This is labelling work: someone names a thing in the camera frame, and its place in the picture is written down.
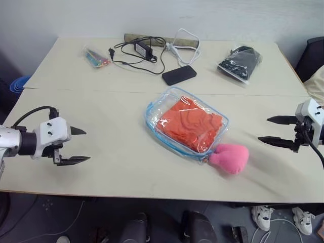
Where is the clear bag of colourful items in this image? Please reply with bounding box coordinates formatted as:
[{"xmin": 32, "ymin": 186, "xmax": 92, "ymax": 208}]
[{"xmin": 82, "ymin": 46, "xmax": 112, "ymax": 69}]

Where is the dark rounded shape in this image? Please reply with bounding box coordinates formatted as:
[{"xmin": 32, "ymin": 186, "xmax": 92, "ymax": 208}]
[
  {"xmin": 120, "ymin": 212, "xmax": 150, "ymax": 243},
  {"xmin": 180, "ymin": 210, "xmax": 216, "ymax": 243}
]

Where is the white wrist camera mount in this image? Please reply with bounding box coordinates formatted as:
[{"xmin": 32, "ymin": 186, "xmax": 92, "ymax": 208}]
[
  {"xmin": 30, "ymin": 116, "xmax": 73, "ymax": 160},
  {"xmin": 295, "ymin": 98, "xmax": 324, "ymax": 146}
]

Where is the black power cable with plug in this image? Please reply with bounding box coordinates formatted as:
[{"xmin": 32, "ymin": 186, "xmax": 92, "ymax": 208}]
[{"xmin": 108, "ymin": 36, "xmax": 167, "ymax": 75}]

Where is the white sneaker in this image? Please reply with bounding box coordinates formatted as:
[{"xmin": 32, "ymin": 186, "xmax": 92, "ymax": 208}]
[
  {"xmin": 292, "ymin": 207, "xmax": 316, "ymax": 235},
  {"xmin": 251, "ymin": 205, "xmax": 274, "ymax": 232}
]

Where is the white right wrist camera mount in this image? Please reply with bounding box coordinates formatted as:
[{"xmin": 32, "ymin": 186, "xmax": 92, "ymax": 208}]
[{"xmin": 295, "ymin": 98, "xmax": 324, "ymax": 146}]

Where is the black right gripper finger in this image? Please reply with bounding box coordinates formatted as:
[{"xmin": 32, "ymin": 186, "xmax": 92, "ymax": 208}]
[
  {"xmin": 258, "ymin": 136, "xmax": 295, "ymax": 150},
  {"xmin": 266, "ymin": 115, "xmax": 297, "ymax": 126}
]

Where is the olive brown long bar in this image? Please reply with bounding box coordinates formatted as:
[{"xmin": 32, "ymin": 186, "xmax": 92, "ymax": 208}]
[{"xmin": 124, "ymin": 32, "xmax": 200, "ymax": 49}]

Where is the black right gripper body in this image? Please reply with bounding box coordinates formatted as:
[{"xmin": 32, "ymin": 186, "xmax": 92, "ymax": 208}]
[{"xmin": 291, "ymin": 116, "xmax": 315, "ymax": 154}]

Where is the blue round stool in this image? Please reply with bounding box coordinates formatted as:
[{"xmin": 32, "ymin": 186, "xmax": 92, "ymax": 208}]
[{"xmin": 9, "ymin": 75, "xmax": 32, "ymax": 93}]

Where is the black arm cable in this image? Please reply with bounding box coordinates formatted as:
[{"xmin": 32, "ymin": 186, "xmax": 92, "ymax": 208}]
[
  {"xmin": 11, "ymin": 106, "xmax": 61, "ymax": 128},
  {"xmin": 302, "ymin": 126, "xmax": 324, "ymax": 168}
]

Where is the black power adapter brick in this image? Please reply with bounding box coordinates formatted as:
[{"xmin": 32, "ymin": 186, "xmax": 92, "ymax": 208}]
[{"xmin": 134, "ymin": 40, "xmax": 154, "ymax": 59}]

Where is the black chair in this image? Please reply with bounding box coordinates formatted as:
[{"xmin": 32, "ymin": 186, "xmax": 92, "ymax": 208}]
[{"xmin": 294, "ymin": 36, "xmax": 324, "ymax": 84}]

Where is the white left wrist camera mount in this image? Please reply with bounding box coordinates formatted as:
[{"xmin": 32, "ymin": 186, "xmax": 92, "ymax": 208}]
[{"xmin": 30, "ymin": 116, "xmax": 73, "ymax": 160}]

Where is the beige cushion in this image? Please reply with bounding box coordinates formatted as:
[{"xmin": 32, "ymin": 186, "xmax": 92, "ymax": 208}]
[{"xmin": 302, "ymin": 71, "xmax": 324, "ymax": 107}]

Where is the clear pouch with orange cloth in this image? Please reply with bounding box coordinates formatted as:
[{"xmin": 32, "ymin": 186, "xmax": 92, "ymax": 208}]
[{"xmin": 144, "ymin": 86, "xmax": 230, "ymax": 166}]

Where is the black smartphone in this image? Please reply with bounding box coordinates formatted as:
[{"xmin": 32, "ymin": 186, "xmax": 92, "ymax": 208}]
[{"xmin": 161, "ymin": 65, "xmax": 197, "ymax": 87}]

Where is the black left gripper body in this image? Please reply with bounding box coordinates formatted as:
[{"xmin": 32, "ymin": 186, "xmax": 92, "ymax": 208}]
[{"xmin": 41, "ymin": 142, "xmax": 64, "ymax": 166}]

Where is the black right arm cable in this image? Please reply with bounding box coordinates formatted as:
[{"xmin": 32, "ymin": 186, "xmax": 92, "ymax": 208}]
[{"xmin": 302, "ymin": 126, "xmax": 324, "ymax": 168}]

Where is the orange cloth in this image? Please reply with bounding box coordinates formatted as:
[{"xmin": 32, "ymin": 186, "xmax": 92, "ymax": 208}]
[{"xmin": 154, "ymin": 96, "xmax": 225, "ymax": 154}]

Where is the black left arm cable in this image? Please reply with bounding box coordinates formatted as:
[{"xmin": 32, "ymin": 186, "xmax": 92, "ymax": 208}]
[{"xmin": 11, "ymin": 106, "xmax": 61, "ymax": 128}]

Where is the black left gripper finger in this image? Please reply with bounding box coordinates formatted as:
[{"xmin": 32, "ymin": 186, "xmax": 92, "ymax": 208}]
[
  {"xmin": 70, "ymin": 125, "xmax": 87, "ymax": 136},
  {"xmin": 57, "ymin": 156, "xmax": 91, "ymax": 167}
]

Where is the small black floor object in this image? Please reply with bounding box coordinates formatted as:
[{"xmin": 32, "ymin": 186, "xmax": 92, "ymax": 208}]
[{"xmin": 231, "ymin": 225, "xmax": 248, "ymax": 243}]

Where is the clear bag of black clothing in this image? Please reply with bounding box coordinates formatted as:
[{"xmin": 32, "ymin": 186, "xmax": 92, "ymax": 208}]
[{"xmin": 217, "ymin": 45, "xmax": 263, "ymax": 86}]

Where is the thin white floor cable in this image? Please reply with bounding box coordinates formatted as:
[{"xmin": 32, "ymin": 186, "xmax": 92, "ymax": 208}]
[{"xmin": 24, "ymin": 199, "xmax": 86, "ymax": 243}]

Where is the pink plush toy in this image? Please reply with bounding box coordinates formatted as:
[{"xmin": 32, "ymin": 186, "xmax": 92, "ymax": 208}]
[{"xmin": 208, "ymin": 143, "xmax": 250, "ymax": 176}]

